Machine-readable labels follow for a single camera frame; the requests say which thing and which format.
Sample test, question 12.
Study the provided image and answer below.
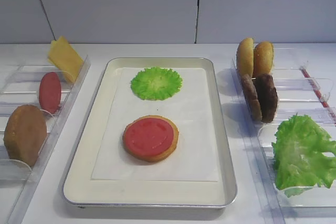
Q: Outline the bun slice on tray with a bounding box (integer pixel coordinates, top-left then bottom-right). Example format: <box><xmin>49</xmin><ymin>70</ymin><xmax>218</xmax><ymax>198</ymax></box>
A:
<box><xmin>122</xmin><ymin>114</ymin><xmax>180</xmax><ymax>163</ymax></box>

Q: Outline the metal baking tray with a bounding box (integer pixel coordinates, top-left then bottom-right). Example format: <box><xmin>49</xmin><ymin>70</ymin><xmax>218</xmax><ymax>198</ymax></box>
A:
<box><xmin>63</xmin><ymin>58</ymin><xmax>237</xmax><ymax>208</ymax></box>

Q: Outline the right dark meat patty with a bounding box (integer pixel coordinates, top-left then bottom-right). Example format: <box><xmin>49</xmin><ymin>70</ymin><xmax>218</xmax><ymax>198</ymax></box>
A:
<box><xmin>255</xmin><ymin>73</ymin><xmax>278</xmax><ymax>123</ymax></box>

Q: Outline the red strip on rack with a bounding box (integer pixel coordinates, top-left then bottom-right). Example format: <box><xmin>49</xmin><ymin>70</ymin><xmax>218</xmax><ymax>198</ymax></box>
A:
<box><xmin>300</xmin><ymin>67</ymin><xmax>335</xmax><ymax>121</ymax></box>

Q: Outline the red tomato slice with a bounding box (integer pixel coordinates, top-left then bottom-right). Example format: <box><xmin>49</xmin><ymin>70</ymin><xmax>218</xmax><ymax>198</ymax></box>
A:
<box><xmin>123</xmin><ymin>115</ymin><xmax>176</xmax><ymax>157</ymax></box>
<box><xmin>39</xmin><ymin>72</ymin><xmax>61</xmax><ymax>114</ymax></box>

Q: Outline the yellow cheese slice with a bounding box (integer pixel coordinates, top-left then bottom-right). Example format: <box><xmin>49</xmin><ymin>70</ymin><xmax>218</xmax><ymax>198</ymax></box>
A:
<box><xmin>48</xmin><ymin>36</ymin><xmax>84</xmax><ymax>84</ymax></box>

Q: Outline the right golden bun half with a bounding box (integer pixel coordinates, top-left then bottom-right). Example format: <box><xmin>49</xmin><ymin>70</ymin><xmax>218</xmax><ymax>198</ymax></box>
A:
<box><xmin>253</xmin><ymin>41</ymin><xmax>274</xmax><ymax>78</ymax></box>

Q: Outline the upright green lettuce leaf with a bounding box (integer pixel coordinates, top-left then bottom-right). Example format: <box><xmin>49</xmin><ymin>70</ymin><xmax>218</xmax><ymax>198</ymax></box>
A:
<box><xmin>272</xmin><ymin>115</ymin><xmax>335</xmax><ymax>197</ymax></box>

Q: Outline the white paper liner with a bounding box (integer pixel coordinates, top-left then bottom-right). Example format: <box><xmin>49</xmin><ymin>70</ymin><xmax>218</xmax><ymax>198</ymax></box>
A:
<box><xmin>92</xmin><ymin>68</ymin><xmax>218</xmax><ymax>181</ymax></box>

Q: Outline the flat round lettuce piece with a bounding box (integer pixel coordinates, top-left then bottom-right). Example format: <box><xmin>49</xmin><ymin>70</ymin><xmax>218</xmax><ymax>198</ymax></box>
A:
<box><xmin>131</xmin><ymin>67</ymin><xmax>183</xmax><ymax>101</ymax></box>

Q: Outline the left brown meat patty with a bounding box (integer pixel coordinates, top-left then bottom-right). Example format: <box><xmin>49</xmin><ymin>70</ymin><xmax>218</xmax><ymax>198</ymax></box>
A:
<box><xmin>241</xmin><ymin>74</ymin><xmax>262</xmax><ymax>121</ymax></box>

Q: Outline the brown bun in left rack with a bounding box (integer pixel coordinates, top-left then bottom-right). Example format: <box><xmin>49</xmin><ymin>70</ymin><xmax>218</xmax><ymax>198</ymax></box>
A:
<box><xmin>4</xmin><ymin>104</ymin><xmax>47</xmax><ymax>167</ymax></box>

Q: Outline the clear acrylic rack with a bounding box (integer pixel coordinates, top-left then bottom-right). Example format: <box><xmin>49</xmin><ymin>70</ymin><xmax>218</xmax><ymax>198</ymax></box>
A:
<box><xmin>231</xmin><ymin>48</ymin><xmax>335</xmax><ymax>223</ymax></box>
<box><xmin>1</xmin><ymin>57</ymin><xmax>90</xmax><ymax>223</ymax></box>

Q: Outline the clear acrylic left rack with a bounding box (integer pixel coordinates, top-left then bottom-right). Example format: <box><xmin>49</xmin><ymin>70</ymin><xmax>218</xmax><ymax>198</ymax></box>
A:
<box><xmin>1</xmin><ymin>57</ymin><xmax>90</xmax><ymax>223</ymax></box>

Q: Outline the clear acrylic right rack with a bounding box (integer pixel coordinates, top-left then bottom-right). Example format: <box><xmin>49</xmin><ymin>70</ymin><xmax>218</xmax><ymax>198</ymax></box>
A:
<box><xmin>231</xmin><ymin>48</ymin><xmax>335</xmax><ymax>223</ymax></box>

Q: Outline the left tan bun half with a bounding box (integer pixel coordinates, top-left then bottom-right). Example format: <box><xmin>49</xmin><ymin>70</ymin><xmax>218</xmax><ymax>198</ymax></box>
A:
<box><xmin>236</xmin><ymin>37</ymin><xmax>254</xmax><ymax>77</ymax></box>

